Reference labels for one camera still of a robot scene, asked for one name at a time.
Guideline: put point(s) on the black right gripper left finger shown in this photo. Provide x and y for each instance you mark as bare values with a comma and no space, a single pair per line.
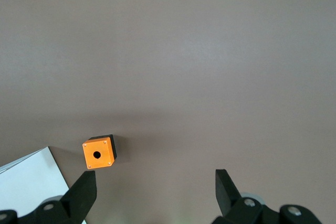
81,195

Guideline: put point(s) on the white drawer cabinet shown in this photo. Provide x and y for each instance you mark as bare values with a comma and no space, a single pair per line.
26,182

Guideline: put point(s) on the orange box with round hole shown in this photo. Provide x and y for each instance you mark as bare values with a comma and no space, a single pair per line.
98,162

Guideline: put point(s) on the brown table cover mat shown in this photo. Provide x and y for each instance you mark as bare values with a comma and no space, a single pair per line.
168,51

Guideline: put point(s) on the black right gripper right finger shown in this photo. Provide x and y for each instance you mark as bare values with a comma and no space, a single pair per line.
227,195

